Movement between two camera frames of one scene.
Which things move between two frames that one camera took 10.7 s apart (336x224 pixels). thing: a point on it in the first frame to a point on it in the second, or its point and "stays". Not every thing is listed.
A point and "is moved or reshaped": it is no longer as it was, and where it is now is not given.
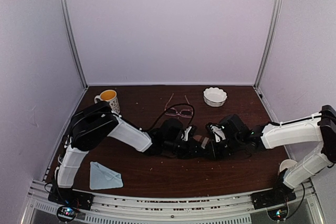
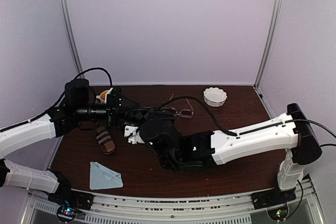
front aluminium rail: [229, 209] stays
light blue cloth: [103, 177] stays
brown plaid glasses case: [199, 136] is moved or reshaped
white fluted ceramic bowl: [214, 97] stays
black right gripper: [215, 155] to [151, 115]
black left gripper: [191, 150] to [113, 117]
